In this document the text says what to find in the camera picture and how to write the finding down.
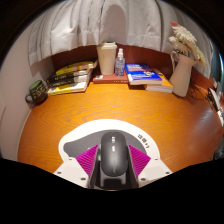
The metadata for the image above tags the white ceramic vase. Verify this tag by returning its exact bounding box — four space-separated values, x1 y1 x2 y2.
169 49 198 98

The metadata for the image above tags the clear spray bottle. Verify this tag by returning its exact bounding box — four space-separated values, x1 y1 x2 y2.
114 48 126 78

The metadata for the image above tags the yellow and white book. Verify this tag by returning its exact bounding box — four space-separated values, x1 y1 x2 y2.
47 81 90 97

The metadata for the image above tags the white and grey mouse pad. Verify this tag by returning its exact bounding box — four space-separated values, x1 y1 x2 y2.
58 118 162 168

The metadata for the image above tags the black cable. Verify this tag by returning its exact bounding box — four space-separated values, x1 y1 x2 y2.
189 83 211 102

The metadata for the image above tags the blue book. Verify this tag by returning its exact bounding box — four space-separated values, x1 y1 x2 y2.
125 63 163 86

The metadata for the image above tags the white flat device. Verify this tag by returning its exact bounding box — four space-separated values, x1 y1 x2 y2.
206 87 224 126

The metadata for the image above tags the thin black book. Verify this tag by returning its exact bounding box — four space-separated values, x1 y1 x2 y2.
46 68 94 84

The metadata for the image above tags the thick black book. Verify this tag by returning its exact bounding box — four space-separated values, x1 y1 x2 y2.
46 74 93 89

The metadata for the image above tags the orange book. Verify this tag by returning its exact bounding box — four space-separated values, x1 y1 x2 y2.
143 68 175 94

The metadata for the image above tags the red book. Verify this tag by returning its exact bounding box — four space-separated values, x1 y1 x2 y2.
92 71 130 84

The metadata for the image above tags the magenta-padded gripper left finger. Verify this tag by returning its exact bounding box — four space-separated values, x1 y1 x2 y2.
53 144 102 189

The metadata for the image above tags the dark mug with green inside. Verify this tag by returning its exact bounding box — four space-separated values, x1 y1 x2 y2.
25 79 49 107

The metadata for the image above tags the white pleated curtain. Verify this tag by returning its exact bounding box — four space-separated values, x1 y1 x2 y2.
28 0 214 68

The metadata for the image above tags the cream tumbler cup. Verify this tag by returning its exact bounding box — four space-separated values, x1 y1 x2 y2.
96 41 118 76

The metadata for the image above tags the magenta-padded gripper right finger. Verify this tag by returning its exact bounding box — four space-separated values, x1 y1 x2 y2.
127 144 173 188

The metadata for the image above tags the dark grey computer mouse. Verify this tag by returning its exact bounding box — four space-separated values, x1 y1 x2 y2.
99 131 130 190

